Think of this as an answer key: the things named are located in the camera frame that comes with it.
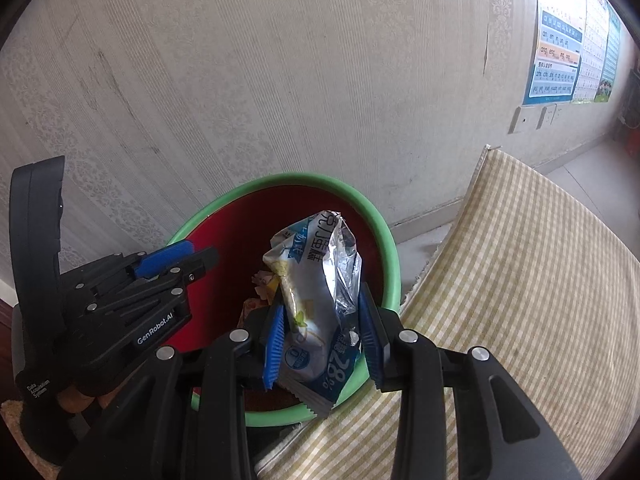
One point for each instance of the green bin with red inside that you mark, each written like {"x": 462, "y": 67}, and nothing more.
{"x": 225, "y": 240}

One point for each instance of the person's left hand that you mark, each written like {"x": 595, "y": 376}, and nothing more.
{"x": 75, "y": 399}

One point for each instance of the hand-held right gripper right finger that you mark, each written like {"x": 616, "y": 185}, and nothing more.
{"x": 370, "y": 340}

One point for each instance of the brown printed snack wrapper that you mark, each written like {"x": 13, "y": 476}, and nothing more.
{"x": 251, "y": 310}

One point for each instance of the white wall socket with hole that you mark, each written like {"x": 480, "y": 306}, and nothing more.
{"x": 520, "y": 119}

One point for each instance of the white blue foil snack wrapper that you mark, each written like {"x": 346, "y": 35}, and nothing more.
{"x": 320, "y": 270}

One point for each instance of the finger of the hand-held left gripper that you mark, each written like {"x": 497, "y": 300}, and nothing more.
{"x": 200, "y": 262}
{"x": 167, "y": 257}

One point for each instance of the red box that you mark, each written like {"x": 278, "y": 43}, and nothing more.
{"x": 632, "y": 141}

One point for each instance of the white wall power socket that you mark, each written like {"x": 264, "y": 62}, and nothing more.
{"x": 552, "y": 113}
{"x": 542, "y": 117}

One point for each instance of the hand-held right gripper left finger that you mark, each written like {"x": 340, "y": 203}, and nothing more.
{"x": 275, "y": 347}

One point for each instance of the green chart wall poster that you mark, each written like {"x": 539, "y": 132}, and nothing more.
{"x": 610, "y": 60}

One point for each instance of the white chart wall poster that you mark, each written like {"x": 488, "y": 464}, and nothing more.
{"x": 592, "y": 60}

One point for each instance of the blue letter wall poster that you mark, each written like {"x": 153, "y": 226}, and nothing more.
{"x": 555, "y": 60}

